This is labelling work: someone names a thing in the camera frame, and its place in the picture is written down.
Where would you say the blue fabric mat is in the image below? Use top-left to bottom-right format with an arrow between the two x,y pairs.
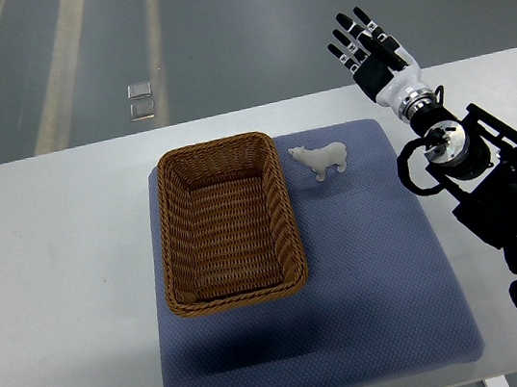
156,119 -> 484,387

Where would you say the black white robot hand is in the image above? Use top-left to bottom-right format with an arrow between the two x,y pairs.
328,7 -> 436,122

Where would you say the lower metal floor plate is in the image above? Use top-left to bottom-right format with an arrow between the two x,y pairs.
130,99 -> 155,121

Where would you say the white bear figurine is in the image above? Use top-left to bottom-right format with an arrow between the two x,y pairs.
287,142 -> 348,183

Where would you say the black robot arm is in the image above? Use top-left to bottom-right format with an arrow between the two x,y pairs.
397,88 -> 517,309

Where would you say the upper metal floor plate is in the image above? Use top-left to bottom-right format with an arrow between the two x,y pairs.
127,81 -> 152,100

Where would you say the brown wicker basket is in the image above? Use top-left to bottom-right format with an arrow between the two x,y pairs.
156,132 -> 308,318

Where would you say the metal floor plate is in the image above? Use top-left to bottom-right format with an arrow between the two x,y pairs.
130,99 -> 155,121
127,81 -> 152,100

